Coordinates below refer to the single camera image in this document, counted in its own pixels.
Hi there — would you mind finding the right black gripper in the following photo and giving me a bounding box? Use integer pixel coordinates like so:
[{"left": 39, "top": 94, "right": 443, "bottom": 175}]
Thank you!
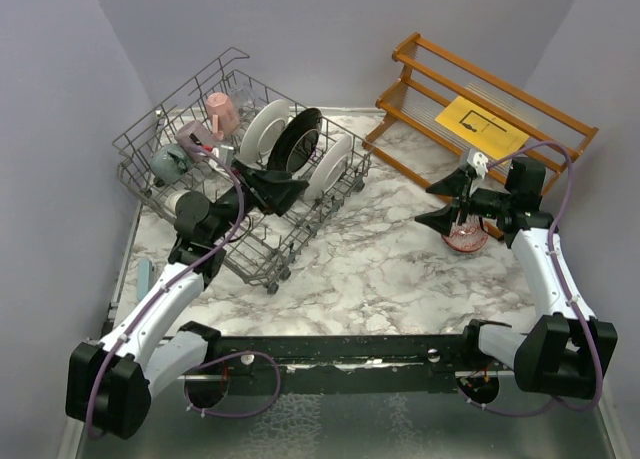
[{"left": 416, "top": 167, "right": 513, "bottom": 236}]

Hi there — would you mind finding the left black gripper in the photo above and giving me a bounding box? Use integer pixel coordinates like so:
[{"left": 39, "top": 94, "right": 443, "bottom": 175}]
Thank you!
[{"left": 208, "top": 160, "right": 309, "bottom": 244}]

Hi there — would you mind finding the red patterned glass bowl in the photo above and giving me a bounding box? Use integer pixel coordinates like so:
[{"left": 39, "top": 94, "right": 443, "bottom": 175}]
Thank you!
[{"left": 442, "top": 221, "right": 489, "bottom": 253}]

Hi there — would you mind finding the black rimmed printed plate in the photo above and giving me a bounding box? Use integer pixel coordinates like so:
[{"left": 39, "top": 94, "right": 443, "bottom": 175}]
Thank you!
[{"left": 238, "top": 99, "right": 289, "bottom": 164}]

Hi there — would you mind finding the black rimmed cream plate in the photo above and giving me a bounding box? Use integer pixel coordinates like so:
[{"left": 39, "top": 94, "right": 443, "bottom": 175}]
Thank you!
[{"left": 266, "top": 108, "right": 323, "bottom": 174}]

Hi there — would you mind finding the blue rimmed white plate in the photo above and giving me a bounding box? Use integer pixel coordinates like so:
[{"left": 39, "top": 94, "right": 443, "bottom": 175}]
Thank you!
[{"left": 303, "top": 134, "right": 353, "bottom": 201}]

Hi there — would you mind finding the pink cream mug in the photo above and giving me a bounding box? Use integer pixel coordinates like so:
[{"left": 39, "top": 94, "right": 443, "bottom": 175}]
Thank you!
[{"left": 205, "top": 92, "right": 240, "bottom": 141}]

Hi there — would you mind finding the clear drinking glass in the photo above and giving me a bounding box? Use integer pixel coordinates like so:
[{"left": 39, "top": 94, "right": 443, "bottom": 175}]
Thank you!
[{"left": 228, "top": 82, "right": 256, "bottom": 114}]

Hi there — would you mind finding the purple mug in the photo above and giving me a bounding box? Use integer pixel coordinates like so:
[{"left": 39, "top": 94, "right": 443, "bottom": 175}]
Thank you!
[{"left": 175, "top": 120, "right": 215, "bottom": 153}]

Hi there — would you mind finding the white grey mug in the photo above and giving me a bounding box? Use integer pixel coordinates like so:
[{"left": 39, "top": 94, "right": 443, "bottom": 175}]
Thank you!
[{"left": 165, "top": 190, "right": 189, "bottom": 214}]

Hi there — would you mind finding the dark grey mug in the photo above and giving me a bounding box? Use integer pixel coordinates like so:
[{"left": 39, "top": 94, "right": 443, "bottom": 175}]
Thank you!
[{"left": 150, "top": 144, "right": 194, "bottom": 186}]

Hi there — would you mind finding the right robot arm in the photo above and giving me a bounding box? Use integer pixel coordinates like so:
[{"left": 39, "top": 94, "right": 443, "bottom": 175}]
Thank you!
[{"left": 415, "top": 150, "right": 618, "bottom": 400}]

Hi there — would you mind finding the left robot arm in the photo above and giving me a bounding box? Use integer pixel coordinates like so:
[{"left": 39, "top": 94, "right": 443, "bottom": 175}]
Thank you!
[{"left": 65, "top": 161, "right": 309, "bottom": 439}]

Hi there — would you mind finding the orange wooden shelf rack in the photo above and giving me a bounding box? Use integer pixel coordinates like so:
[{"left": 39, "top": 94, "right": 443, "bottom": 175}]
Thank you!
[{"left": 361, "top": 32, "right": 600, "bottom": 240}]

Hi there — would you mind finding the yellow paper card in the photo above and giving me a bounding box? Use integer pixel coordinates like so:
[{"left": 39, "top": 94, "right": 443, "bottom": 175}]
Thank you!
[{"left": 435, "top": 96, "right": 529, "bottom": 159}]

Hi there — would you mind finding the black mounting base bar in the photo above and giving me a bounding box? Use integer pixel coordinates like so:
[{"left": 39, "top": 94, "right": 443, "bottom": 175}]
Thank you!
[{"left": 154, "top": 320, "right": 536, "bottom": 395}]

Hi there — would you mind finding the light blue sponge bar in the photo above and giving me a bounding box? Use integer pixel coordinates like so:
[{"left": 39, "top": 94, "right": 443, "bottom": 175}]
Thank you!
[{"left": 136, "top": 258, "right": 154, "bottom": 302}]

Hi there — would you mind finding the grey wire dish rack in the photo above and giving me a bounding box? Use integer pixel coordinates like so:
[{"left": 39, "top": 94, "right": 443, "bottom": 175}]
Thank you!
[{"left": 114, "top": 47, "right": 370, "bottom": 293}]

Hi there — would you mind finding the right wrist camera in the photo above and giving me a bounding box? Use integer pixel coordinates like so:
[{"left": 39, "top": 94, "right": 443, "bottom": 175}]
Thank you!
[{"left": 459, "top": 148, "right": 489, "bottom": 182}]

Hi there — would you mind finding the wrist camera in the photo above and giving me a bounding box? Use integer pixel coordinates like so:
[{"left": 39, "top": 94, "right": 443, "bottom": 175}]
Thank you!
[
  {"left": 459, "top": 148, "right": 489, "bottom": 182},
  {"left": 196, "top": 144, "right": 234, "bottom": 170}
]

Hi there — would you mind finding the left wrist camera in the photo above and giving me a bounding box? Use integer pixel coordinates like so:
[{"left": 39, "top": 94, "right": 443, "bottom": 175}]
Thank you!
[{"left": 196, "top": 144, "right": 234, "bottom": 170}]

